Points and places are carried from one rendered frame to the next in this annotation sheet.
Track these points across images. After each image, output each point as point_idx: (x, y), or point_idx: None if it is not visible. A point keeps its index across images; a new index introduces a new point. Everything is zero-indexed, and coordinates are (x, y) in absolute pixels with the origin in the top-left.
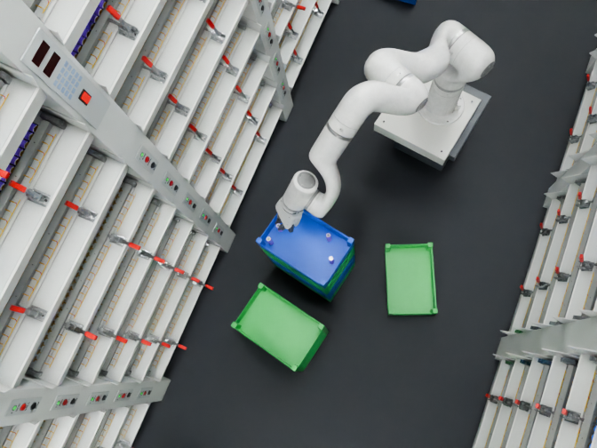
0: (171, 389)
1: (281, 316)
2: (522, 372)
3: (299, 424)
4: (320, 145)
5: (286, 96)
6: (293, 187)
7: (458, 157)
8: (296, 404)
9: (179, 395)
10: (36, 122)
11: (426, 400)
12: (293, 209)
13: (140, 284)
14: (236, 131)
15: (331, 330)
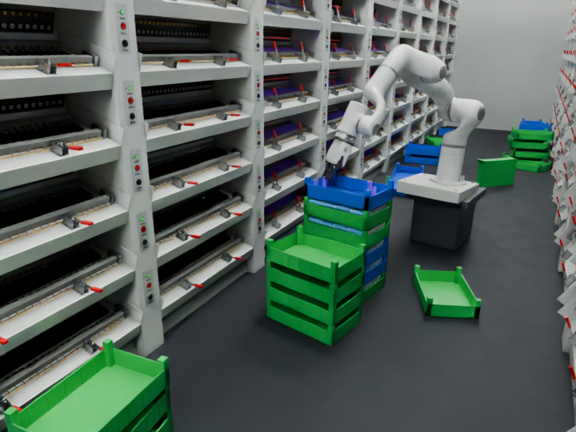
0: (162, 350)
1: (316, 256)
2: None
3: (326, 387)
4: (373, 76)
5: None
6: (351, 104)
7: (468, 247)
8: (321, 371)
9: (171, 354)
10: None
11: (493, 377)
12: (346, 130)
13: (211, 129)
14: (294, 147)
15: (363, 321)
